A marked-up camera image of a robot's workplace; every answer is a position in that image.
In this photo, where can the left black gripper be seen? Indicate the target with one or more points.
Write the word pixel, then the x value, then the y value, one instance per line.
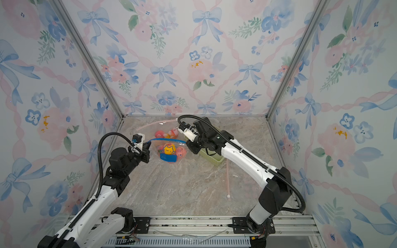
pixel 145 152

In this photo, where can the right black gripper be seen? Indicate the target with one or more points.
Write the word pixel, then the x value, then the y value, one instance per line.
pixel 191 144

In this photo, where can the blue zipper clear bag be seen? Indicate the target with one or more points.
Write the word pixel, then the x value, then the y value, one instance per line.
pixel 157 145

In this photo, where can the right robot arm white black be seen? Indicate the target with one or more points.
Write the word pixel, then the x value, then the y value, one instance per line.
pixel 275 183

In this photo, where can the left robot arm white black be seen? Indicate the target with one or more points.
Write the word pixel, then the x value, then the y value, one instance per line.
pixel 99 195

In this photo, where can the light green plastic basket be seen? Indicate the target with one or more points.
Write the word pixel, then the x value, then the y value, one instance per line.
pixel 212 157

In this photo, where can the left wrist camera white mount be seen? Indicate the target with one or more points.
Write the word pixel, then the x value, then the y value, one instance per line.
pixel 137 143

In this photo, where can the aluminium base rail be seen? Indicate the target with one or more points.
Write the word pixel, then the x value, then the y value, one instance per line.
pixel 197 232

